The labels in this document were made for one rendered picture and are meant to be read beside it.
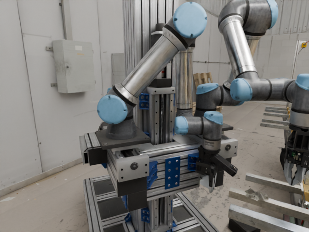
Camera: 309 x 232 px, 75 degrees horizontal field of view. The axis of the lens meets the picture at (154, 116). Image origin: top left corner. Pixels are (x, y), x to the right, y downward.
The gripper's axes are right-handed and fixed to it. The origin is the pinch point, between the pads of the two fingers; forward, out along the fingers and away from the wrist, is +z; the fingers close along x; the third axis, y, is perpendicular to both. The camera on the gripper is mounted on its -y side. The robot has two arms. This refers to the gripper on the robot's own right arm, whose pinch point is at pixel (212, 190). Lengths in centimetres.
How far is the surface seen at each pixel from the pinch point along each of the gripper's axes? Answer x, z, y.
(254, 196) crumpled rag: 1.8, -4.5, -16.5
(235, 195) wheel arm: 1.2, -2.0, -9.7
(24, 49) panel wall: -40, -70, 216
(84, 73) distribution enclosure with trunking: -93, -44, 187
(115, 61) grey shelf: -159, -60, 195
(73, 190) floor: -43, 83, 162
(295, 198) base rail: -35, 13, -34
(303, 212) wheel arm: 1.2, -3.3, -32.2
